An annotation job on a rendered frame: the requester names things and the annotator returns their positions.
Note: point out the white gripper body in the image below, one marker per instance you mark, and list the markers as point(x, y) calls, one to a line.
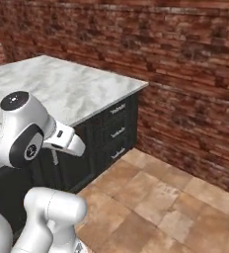
point(76, 146)

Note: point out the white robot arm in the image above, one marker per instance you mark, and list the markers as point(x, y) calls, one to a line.
point(27, 125)

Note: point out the dark cupboard door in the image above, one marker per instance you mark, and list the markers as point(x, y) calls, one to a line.
point(42, 171)
point(77, 168)

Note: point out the dark drawer front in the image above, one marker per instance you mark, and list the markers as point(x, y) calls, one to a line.
point(117, 116)
point(118, 139)
point(119, 160)

